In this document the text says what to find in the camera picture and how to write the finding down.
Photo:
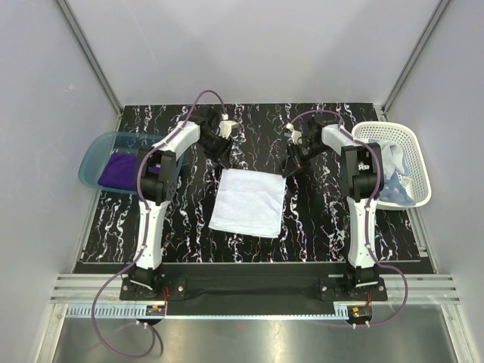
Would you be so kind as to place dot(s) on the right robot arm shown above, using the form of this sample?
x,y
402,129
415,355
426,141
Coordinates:
x,y
361,181

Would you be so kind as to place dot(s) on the left connector board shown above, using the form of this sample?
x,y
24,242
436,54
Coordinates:
x,y
156,310

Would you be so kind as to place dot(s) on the left aluminium corner post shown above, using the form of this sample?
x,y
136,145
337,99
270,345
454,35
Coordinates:
x,y
82,41

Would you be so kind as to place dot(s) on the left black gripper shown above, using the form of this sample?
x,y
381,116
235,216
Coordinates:
x,y
221,154

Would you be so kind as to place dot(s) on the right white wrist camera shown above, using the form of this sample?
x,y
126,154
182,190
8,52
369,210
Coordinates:
x,y
294,136

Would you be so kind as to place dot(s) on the teal translucent tray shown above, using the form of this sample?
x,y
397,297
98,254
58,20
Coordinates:
x,y
104,146

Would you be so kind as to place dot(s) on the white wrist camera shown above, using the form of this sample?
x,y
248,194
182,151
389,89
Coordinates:
x,y
226,126
294,136

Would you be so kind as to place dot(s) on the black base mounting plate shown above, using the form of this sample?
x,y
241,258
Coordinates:
x,y
249,290

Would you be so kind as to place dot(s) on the purple towel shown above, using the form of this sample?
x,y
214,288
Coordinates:
x,y
119,172

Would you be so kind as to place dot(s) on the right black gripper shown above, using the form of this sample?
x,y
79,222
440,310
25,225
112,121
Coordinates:
x,y
291,165

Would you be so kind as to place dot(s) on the right connector board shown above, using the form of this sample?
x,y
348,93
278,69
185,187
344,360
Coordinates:
x,y
361,312

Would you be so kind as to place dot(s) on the blue-edged white towel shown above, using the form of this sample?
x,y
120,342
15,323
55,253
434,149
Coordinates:
x,y
394,165

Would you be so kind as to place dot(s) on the white plastic basket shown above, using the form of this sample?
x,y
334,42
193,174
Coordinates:
x,y
416,183

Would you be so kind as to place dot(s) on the connector board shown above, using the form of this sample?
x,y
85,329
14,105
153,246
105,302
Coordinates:
x,y
361,312
156,310

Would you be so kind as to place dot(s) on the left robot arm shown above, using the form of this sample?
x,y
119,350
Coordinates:
x,y
156,176

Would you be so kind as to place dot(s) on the aluminium rail frame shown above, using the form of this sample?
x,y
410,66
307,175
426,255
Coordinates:
x,y
422,321

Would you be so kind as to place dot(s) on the light blue towel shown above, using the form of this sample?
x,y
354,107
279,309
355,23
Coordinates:
x,y
249,203

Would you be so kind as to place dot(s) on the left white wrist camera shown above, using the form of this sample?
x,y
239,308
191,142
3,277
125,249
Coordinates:
x,y
226,126

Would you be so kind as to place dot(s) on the aluminium corner post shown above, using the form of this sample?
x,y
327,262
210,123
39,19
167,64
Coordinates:
x,y
424,38
82,41

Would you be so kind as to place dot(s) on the right aluminium corner post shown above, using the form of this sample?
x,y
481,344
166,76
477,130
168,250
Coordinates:
x,y
424,38

